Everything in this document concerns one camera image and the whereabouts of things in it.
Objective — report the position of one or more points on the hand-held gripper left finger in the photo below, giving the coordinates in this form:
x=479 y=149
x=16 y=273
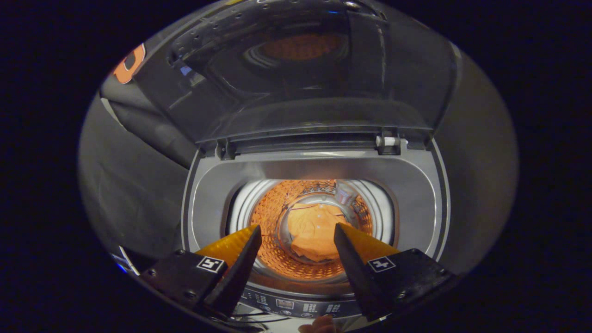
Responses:
x=236 y=277

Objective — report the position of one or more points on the black backdrop cloth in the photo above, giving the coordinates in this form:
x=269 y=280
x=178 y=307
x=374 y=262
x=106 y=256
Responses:
x=129 y=185

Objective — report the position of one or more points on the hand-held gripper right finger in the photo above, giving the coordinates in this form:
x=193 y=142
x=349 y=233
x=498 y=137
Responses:
x=358 y=277

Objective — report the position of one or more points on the yellow polo shirt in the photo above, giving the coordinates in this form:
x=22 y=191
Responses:
x=314 y=231

